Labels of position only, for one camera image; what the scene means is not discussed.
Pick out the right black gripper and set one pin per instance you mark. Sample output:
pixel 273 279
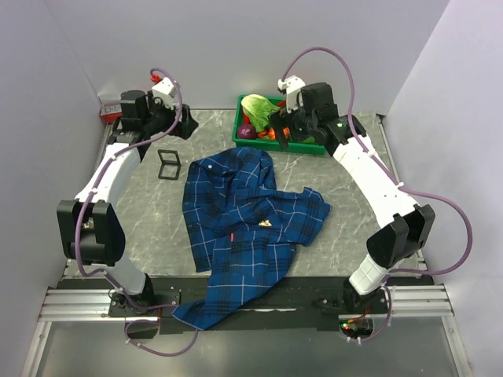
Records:
pixel 282 118

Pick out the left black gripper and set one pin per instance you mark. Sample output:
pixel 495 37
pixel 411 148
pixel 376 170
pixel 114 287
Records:
pixel 185 128

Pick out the blue plaid shirt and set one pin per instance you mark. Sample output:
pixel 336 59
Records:
pixel 225 198

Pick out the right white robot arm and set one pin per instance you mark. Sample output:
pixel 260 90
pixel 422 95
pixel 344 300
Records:
pixel 310 111

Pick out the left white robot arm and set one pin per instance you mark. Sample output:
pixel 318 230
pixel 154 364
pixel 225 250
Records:
pixel 91 233

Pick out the orange pumpkin toy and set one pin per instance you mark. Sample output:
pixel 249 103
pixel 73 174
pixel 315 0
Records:
pixel 269 134

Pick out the napa cabbage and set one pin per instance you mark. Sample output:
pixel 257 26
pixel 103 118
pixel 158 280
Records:
pixel 258 108

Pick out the red onion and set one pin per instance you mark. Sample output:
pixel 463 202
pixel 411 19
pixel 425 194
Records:
pixel 247 132

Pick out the green plastic crate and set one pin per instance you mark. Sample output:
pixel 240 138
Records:
pixel 267 145

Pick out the red white carton box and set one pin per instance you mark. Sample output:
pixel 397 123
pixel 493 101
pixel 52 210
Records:
pixel 110 107

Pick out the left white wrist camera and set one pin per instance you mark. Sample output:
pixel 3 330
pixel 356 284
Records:
pixel 165 88

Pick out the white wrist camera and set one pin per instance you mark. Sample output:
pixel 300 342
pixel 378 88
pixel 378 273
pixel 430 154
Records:
pixel 291 87
pixel 165 88

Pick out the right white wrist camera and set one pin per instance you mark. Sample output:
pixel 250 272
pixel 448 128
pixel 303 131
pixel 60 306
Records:
pixel 291 87

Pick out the black folding frame stand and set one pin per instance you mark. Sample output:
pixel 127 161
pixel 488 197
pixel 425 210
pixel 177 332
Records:
pixel 169 159

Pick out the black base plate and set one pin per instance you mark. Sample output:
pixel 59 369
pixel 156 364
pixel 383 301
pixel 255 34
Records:
pixel 294 303

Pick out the aluminium rail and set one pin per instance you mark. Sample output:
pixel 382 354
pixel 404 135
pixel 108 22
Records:
pixel 94 305

